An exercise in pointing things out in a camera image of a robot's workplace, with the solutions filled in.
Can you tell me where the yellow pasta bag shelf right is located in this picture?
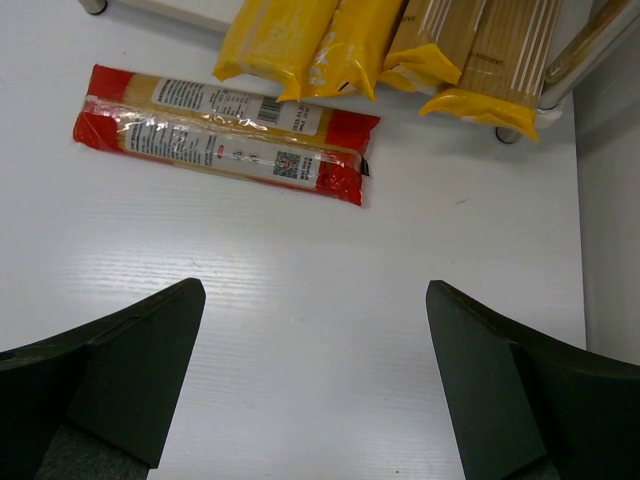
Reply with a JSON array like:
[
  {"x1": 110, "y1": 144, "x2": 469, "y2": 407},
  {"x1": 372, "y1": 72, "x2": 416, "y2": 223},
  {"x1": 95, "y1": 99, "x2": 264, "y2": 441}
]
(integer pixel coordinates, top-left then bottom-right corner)
[{"x1": 420, "y1": 0, "x2": 562, "y2": 141}]

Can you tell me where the yellow pasta bag shelf middle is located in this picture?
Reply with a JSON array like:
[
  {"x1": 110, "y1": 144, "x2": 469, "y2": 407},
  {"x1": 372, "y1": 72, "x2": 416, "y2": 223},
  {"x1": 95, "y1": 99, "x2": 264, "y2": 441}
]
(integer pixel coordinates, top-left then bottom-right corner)
[{"x1": 379, "y1": 0, "x2": 486, "y2": 93}]

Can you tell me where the yellow pasta bag shelf left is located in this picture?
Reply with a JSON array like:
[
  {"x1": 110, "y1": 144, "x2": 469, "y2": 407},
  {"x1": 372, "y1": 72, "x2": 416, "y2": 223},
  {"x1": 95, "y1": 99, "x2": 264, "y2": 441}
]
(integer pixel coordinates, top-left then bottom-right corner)
[{"x1": 279, "y1": 0, "x2": 406, "y2": 101}]

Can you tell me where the yellow pasta bag shelf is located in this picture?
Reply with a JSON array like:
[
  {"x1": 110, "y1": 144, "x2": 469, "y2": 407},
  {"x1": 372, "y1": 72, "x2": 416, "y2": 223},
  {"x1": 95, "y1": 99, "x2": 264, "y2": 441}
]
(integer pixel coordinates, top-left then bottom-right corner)
[
  {"x1": 420, "y1": 0, "x2": 562, "y2": 141},
  {"x1": 379, "y1": 0, "x2": 486, "y2": 93},
  {"x1": 279, "y1": 0, "x2": 406, "y2": 101}
]

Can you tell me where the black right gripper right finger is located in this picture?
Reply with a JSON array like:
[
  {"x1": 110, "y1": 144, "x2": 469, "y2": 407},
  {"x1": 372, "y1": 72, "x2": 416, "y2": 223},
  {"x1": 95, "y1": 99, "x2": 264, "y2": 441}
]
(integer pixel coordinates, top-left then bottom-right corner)
[{"x1": 426, "y1": 280, "x2": 639, "y2": 479}]

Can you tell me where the yellow spaghetti bag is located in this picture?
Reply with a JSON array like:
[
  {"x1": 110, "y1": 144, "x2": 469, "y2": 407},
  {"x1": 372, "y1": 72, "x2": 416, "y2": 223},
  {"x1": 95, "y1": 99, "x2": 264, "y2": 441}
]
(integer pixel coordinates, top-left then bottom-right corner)
[{"x1": 213, "y1": 0, "x2": 338, "y2": 91}]

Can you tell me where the white two-tier shelf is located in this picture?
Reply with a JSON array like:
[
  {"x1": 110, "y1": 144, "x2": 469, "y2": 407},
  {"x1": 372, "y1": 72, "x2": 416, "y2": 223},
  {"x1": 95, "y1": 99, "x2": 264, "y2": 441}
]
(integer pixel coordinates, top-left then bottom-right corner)
[{"x1": 74, "y1": 0, "x2": 640, "y2": 146}]

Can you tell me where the red orange pasta box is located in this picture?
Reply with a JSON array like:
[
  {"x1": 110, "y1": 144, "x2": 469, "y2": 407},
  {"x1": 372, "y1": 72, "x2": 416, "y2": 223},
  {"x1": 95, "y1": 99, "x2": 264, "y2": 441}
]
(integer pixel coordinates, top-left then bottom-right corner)
[{"x1": 73, "y1": 65, "x2": 380, "y2": 206}]

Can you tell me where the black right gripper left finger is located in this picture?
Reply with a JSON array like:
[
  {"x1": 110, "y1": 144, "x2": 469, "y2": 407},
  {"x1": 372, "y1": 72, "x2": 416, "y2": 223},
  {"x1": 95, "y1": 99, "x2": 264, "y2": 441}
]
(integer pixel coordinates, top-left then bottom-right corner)
[{"x1": 1, "y1": 278, "x2": 206, "y2": 479}]

